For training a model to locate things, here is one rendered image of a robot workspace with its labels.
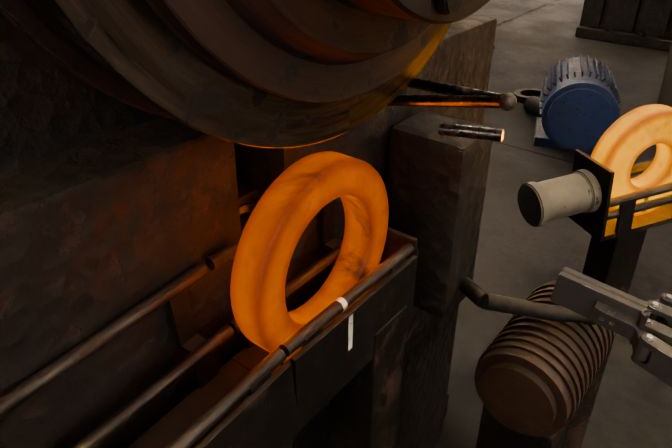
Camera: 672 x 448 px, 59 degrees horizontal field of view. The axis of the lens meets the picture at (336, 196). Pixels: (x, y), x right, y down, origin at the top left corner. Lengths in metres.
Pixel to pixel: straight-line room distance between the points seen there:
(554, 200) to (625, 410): 0.82
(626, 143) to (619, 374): 0.87
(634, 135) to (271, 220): 0.54
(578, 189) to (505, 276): 1.03
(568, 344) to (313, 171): 0.47
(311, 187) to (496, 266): 1.45
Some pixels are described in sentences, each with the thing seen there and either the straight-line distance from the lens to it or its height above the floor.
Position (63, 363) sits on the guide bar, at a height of 0.75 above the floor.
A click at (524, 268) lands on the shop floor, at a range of 1.90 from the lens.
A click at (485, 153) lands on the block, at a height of 0.77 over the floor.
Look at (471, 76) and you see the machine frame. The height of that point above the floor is 0.80.
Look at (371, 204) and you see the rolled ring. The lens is 0.55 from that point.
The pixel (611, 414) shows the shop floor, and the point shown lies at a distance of 1.53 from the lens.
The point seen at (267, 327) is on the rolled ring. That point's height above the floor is 0.74.
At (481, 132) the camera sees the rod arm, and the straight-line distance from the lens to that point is 0.49.
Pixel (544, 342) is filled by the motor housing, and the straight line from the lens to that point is 0.82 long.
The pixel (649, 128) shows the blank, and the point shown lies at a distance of 0.87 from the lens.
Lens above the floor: 1.06
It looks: 29 degrees down
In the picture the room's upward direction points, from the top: straight up
